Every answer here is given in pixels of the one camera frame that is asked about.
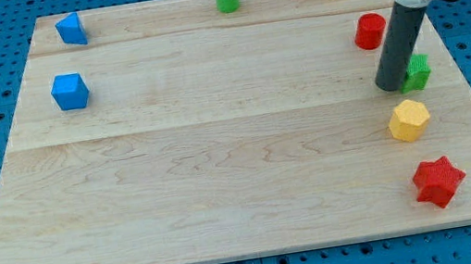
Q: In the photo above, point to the yellow hexagon block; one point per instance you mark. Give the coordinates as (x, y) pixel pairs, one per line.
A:
(409, 120)

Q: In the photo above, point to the light wooden board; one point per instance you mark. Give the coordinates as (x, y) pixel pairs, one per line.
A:
(212, 137)

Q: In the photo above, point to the red cylinder block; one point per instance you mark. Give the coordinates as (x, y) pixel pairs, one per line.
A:
(369, 31)

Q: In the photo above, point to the blue cube block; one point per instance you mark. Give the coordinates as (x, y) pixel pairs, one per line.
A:
(70, 91)

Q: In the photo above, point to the green star block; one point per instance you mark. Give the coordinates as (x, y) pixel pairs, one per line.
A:
(417, 74)

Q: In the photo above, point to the blue triangular prism block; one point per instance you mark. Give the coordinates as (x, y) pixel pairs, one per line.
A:
(71, 31)

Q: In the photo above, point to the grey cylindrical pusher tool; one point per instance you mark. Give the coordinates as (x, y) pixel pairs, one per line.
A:
(403, 28)

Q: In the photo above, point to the red star block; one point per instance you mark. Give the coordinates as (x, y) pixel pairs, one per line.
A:
(437, 181)

